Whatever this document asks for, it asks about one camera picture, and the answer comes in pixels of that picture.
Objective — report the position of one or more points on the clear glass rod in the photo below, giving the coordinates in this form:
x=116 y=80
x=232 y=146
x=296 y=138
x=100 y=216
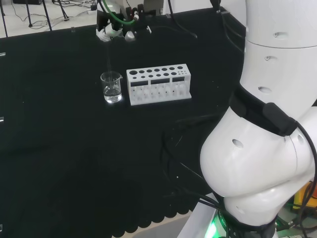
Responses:
x=108 y=57

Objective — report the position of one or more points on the black tripod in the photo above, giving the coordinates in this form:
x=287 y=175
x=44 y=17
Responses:
x=46 y=15
x=3 y=19

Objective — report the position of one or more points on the black bench cloth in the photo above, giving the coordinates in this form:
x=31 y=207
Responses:
x=74 y=148

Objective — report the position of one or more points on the small clear glass beaker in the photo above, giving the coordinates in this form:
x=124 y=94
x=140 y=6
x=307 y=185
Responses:
x=112 y=94

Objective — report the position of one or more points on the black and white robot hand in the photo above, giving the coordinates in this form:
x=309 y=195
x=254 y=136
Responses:
x=104 y=33

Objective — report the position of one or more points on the white test tube rack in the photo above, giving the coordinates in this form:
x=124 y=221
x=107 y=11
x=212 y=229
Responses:
x=158 y=84

